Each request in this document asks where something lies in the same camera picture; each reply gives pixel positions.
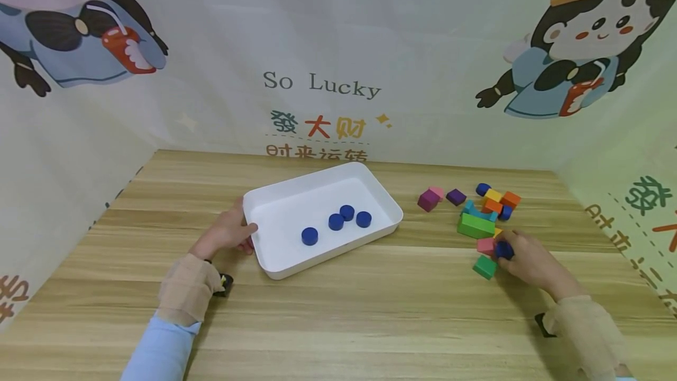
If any person's right hand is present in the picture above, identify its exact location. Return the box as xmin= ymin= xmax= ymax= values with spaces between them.
xmin=494 ymin=229 xmax=588 ymax=304

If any person's left hand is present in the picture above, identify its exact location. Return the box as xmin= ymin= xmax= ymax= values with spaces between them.
xmin=189 ymin=195 xmax=259 ymax=260

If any white rectangular plastic tray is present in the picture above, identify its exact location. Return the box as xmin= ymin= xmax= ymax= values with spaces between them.
xmin=242 ymin=161 xmax=404 ymax=280

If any person's left forearm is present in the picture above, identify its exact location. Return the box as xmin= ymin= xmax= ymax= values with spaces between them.
xmin=120 ymin=253 xmax=226 ymax=381

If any green cube block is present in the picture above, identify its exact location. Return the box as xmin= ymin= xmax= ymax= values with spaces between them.
xmin=472 ymin=255 xmax=498 ymax=280

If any green long block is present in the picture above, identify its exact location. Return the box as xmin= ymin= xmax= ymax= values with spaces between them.
xmin=457 ymin=213 xmax=497 ymax=240

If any teal arch block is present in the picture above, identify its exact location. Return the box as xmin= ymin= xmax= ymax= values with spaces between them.
xmin=461 ymin=200 xmax=499 ymax=223

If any purple cube block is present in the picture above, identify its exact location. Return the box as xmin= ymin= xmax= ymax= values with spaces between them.
xmin=417 ymin=189 xmax=441 ymax=213

